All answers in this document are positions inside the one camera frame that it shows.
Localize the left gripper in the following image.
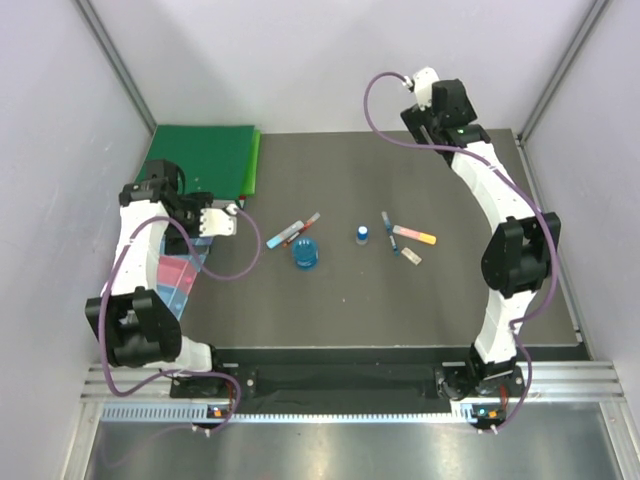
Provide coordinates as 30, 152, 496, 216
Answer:
163, 193, 213, 255

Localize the slotted cable duct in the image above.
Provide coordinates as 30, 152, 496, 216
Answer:
101, 403, 501, 424

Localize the blue capped glue stick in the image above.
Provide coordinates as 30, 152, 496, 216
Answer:
266, 220, 304, 249

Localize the pink orange highlighter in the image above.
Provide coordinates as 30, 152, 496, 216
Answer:
392, 225, 437, 245

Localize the blue pen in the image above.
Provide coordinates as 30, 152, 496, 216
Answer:
381, 211, 400, 256

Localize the pink plastic bin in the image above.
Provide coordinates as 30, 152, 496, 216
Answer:
157, 255, 198, 296

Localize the small clear eraser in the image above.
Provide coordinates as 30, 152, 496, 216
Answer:
401, 247, 422, 266

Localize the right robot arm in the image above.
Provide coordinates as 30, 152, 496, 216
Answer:
401, 69, 561, 400

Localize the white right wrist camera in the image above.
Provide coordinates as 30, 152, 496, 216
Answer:
403, 67, 440, 110

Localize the small blue capped bottle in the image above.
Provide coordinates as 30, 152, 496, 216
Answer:
356, 225, 369, 246

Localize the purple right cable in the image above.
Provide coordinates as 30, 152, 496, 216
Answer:
362, 72, 557, 435

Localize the light green plastic folder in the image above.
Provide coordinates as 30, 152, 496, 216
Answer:
241, 129, 262, 196

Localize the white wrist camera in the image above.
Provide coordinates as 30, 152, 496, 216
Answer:
199, 201, 240, 238
403, 67, 440, 110

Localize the blue round tape dispenser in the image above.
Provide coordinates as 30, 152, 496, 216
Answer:
292, 237, 319, 270

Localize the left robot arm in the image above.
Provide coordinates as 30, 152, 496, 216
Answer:
85, 159, 235, 397

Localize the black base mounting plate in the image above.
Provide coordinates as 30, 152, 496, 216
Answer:
168, 344, 527, 415

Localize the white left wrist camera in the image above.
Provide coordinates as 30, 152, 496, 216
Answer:
199, 201, 240, 238

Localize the light blue end bin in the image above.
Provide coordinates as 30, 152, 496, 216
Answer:
157, 284, 190, 320

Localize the dark green ring binder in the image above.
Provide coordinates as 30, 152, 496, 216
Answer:
146, 125, 258, 206

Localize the red pen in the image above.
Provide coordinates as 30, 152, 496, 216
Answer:
282, 212, 321, 248

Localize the aluminium rail frame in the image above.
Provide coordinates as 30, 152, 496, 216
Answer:
80, 361, 624, 402

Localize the purple plastic bin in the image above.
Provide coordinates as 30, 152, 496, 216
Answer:
163, 236, 213, 256

